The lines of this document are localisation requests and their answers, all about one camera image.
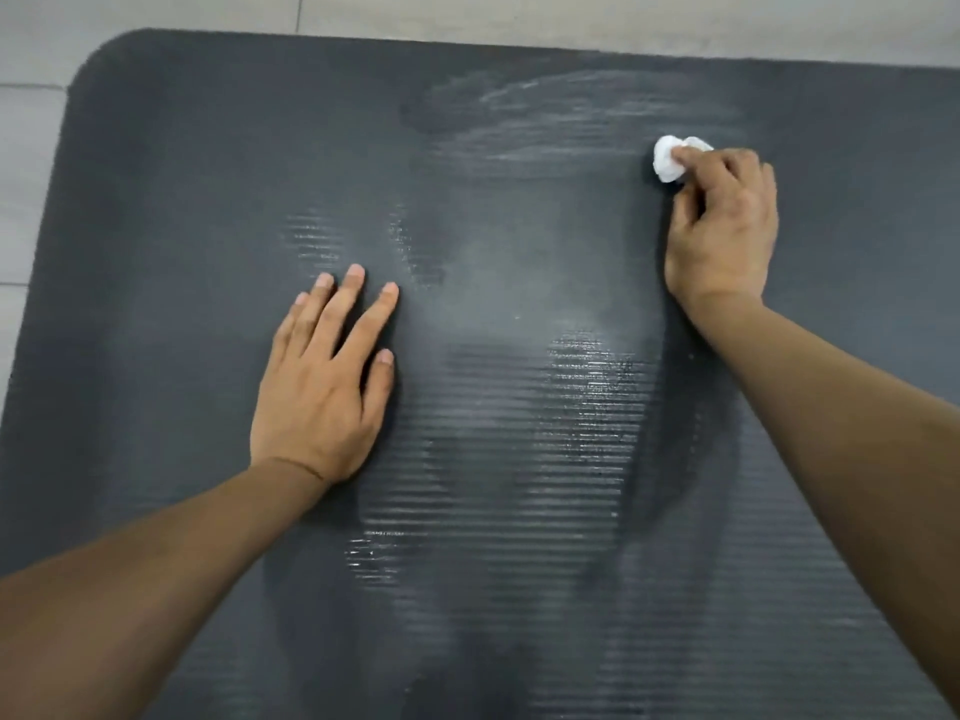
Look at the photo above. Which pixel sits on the person's right hand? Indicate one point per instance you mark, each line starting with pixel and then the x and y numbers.
pixel 724 239

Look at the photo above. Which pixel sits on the person's left hand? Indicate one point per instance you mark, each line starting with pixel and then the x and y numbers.
pixel 319 397

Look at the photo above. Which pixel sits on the white tissue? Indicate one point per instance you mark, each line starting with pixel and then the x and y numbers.
pixel 667 163

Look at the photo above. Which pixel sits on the dark grey yoga mat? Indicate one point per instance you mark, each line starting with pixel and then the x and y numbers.
pixel 225 179

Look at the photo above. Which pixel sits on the person's right forearm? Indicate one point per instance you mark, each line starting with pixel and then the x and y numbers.
pixel 870 427

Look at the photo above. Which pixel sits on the person's left forearm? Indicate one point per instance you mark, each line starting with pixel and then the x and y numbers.
pixel 127 592

